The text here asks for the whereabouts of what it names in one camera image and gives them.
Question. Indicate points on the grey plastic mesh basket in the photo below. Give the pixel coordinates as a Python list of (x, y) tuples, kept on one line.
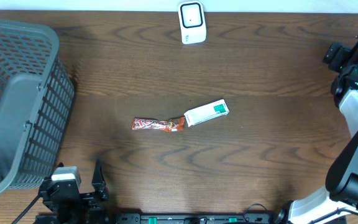
[(36, 98)]

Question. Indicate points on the white green Panadol box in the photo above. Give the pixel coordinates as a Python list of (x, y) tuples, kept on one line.
[(206, 112)]

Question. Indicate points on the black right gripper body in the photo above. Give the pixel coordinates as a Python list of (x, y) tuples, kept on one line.
[(344, 58)]

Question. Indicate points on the white barcode scanner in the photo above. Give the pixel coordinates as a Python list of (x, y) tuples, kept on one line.
[(192, 22)]

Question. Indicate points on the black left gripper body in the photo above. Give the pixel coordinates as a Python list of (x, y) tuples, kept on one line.
[(87, 204)]

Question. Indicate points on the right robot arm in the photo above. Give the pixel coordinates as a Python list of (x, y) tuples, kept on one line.
[(338, 198)]

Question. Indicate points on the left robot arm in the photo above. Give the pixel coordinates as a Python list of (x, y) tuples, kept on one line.
[(55, 218)]

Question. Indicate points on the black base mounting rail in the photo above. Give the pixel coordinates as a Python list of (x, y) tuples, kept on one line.
[(252, 217)]

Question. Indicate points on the orange red candy wrapper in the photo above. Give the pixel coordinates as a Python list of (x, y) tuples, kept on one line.
[(170, 125)]

